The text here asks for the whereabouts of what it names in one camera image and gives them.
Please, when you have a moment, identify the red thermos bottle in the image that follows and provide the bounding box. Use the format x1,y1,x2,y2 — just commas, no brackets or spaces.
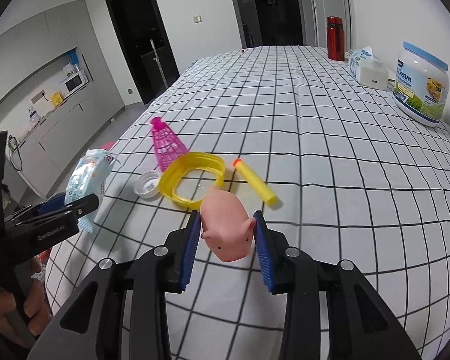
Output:
327,16,345,61

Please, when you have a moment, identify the yellow foam dart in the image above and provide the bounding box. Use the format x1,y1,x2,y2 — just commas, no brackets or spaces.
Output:
232,158,278,206

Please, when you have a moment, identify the white bottle cap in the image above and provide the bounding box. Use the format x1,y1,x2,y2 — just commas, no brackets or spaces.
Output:
133,170,161,199

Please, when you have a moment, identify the white microwave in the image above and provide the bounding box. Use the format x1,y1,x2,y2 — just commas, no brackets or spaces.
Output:
61,70,88,98

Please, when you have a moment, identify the yellow plastic ring lid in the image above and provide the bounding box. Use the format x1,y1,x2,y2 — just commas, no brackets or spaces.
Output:
158,152,226,211

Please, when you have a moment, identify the milk powder jar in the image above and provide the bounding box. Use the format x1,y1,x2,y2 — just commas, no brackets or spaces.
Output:
393,41,450,127

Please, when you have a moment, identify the pink rubber pig toy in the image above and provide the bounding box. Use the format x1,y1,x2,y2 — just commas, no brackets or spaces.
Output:
200,185,256,263

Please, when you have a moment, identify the yellow box on counter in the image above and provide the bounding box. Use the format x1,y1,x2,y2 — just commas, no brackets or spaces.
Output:
51,92,63,107

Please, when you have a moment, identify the blue broom with dustpan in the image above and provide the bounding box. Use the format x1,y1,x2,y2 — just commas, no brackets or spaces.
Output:
150,39,169,89

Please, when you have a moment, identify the white bottle on counter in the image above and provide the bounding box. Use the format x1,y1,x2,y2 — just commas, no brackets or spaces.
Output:
28,106,40,128

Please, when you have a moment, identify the person's left hand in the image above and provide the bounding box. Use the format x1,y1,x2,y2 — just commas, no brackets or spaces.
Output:
0,257,53,350

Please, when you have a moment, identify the pink plastic shuttlecock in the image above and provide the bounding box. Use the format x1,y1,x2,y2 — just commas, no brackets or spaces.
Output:
151,117,188,172

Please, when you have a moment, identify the white wet wipes pack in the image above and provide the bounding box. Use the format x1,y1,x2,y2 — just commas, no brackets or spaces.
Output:
65,149,115,234

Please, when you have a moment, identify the checkered white tablecloth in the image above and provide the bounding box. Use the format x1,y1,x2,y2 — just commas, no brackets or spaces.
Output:
46,46,450,359

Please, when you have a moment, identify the tissue pack blue white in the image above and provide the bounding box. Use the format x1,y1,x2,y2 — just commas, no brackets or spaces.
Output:
349,46,389,90

